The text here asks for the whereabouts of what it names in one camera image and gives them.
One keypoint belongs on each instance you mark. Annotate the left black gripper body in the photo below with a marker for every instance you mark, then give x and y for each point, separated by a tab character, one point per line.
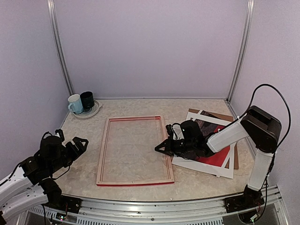
58	163

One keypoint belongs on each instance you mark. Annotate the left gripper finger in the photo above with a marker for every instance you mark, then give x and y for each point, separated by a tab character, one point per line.
71	150
81	144

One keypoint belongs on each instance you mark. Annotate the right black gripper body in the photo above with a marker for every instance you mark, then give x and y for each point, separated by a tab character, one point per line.
188	146

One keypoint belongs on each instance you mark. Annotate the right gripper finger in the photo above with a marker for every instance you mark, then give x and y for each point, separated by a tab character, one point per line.
164	146
169	153

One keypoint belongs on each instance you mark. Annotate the red sunset photo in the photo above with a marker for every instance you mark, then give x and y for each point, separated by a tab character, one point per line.
215	159

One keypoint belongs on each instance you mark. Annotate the red wooden picture frame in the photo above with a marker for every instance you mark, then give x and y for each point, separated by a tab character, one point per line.
103	164

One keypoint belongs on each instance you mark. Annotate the clear acrylic sheet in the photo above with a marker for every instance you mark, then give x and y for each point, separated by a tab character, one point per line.
134	150

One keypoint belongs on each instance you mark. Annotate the white mat board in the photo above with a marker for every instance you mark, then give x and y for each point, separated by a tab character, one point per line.
224	162

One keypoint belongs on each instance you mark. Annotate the brown backing board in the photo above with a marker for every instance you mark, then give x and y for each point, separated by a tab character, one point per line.
222	117

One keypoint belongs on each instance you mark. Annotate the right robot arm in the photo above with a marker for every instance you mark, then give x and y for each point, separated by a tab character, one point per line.
258	125

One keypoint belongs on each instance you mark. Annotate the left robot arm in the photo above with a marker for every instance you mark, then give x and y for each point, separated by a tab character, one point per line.
31	183

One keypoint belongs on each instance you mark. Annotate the white plate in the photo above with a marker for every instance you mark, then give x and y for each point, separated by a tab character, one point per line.
91	112

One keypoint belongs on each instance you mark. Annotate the light blue mug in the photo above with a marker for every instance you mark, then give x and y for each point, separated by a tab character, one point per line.
75	104

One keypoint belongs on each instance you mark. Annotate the dark green mug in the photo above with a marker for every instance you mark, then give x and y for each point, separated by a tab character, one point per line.
87	100

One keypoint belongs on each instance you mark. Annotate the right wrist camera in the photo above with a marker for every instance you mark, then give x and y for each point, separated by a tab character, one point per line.
170	131

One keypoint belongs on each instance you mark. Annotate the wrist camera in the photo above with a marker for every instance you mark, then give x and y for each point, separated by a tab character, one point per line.
59	133
170	131

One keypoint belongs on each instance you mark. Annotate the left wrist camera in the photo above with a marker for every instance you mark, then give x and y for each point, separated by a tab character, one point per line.
59	133

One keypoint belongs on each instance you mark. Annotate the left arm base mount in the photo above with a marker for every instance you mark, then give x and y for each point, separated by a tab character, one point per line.
65	203

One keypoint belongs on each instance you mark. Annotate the aluminium front rail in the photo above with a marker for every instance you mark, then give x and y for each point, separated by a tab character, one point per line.
207	211

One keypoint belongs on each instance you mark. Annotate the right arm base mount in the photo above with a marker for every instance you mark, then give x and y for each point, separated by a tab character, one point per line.
249	199

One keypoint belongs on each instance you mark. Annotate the left aluminium corner post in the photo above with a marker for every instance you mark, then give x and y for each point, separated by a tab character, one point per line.
58	45

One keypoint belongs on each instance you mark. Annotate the aluminium corner post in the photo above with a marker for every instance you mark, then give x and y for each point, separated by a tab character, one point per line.
242	50
58	45

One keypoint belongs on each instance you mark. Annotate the right aluminium corner post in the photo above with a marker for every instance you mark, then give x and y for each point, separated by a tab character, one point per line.
242	50

